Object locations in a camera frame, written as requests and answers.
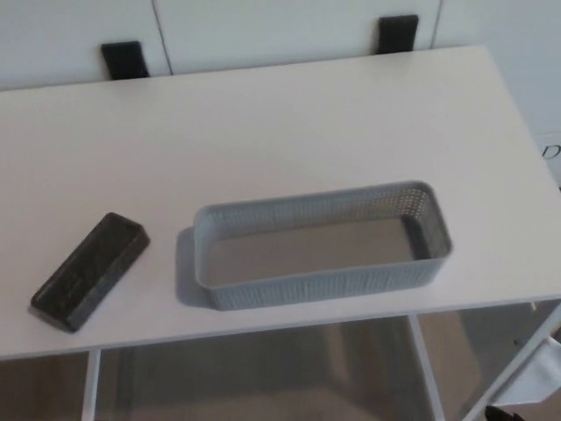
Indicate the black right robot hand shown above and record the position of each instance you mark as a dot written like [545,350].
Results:
[502,414]

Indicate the black felt board eraser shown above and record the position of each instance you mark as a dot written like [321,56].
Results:
[87,274]

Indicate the grey perforated plastic basket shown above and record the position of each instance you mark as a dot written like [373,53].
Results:
[315,289]

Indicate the white label with letter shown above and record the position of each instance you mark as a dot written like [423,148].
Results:
[550,153]

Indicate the white cabinet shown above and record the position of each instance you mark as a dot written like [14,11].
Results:
[263,30]

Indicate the white metal-frame desk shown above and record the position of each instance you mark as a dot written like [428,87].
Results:
[263,131]

